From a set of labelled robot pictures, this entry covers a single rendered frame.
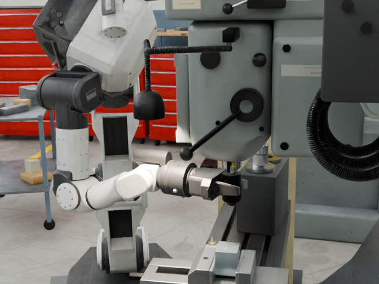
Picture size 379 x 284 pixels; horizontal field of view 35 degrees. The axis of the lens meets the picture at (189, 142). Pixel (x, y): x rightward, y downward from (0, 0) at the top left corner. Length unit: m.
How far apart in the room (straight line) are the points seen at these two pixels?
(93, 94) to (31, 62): 5.02
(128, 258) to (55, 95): 0.87
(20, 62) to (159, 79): 1.56
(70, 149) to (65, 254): 2.41
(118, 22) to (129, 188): 0.44
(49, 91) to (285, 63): 0.71
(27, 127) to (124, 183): 5.35
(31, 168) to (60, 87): 2.88
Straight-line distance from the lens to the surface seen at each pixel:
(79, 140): 1.67
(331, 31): 0.98
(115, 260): 2.32
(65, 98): 1.65
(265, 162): 1.82
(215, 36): 1.28
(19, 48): 6.71
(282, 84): 1.25
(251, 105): 1.25
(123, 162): 2.09
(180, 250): 3.98
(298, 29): 1.25
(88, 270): 2.54
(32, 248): 4.18
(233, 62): 1.28
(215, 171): 1.47
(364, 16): 0.98
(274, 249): 1.77
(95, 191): 1.64
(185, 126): 1.40
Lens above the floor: 1.71
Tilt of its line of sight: 15 degrees down
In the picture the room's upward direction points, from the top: 1 degrees counter-clockwise
